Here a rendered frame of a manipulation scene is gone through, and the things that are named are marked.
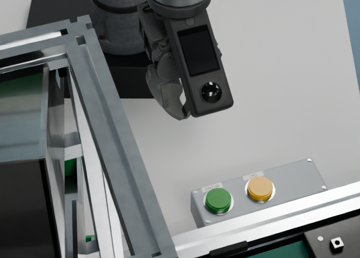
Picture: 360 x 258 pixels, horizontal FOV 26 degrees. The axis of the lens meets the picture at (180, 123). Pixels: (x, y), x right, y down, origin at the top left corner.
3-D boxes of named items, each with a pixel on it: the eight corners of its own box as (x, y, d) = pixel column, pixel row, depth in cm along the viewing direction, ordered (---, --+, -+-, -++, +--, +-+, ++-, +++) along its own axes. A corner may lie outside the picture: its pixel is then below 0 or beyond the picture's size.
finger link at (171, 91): (171, 91, 103) (170, 43, 96) (185, 125, 100) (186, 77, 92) (148, 97, 102) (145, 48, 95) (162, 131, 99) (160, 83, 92)
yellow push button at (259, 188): (242, 186, 125) (244, 179, 123) (266, 179, 126) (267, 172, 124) (252, 206, 123) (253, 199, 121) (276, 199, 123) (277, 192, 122)
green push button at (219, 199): (202, 197, 124) (202, 191, 122) (225, 191, 124) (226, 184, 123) (210, 218, 121) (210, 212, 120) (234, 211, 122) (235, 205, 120)
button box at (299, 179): (189, 210, 128) (189, 189, 123) (306, 176, 132) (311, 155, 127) (203, 245, 124) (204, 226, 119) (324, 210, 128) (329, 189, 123)
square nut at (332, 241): (329, 242, 117) (330, 239, 116) (338, 240, 117) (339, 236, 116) (333, 251, 116) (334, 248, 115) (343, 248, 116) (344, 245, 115)
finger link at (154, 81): (182, 90, 97) (182, 42, 90) (187, 100, 96) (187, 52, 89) (146, 99, 96) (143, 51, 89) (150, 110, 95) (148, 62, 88)
